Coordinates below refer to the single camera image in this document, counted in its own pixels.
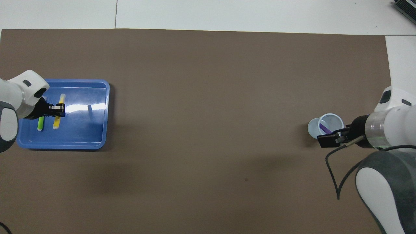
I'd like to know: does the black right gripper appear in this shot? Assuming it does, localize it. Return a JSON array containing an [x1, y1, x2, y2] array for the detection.
[[317, 115, 370, 149]]

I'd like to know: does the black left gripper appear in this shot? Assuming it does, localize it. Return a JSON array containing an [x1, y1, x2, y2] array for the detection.
[[30, 97, 66, 120]]

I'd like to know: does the yellow pen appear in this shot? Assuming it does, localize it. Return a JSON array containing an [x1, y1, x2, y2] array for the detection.
[[53, 93, 67, 130]]

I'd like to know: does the green pen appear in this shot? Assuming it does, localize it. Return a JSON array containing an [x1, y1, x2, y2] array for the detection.
[[37, 97, 48, 132]]

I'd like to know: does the blue plastic tray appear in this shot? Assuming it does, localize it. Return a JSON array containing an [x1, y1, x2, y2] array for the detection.
[[16, 79, 110, 150]]

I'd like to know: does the translucent plastic cup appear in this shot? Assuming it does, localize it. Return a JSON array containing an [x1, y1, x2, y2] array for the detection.
[[307, 113, 345, 140]]

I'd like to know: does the brown table mat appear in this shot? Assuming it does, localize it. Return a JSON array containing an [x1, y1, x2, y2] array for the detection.
[[0, 29, 409, 234]]

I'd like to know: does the grey ribbed device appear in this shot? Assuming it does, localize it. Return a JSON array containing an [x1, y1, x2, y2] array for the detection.
[[391, 0, 416, 19]]

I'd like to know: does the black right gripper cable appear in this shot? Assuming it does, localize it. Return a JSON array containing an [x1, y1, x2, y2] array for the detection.
[[325, 135, 416, 201]]

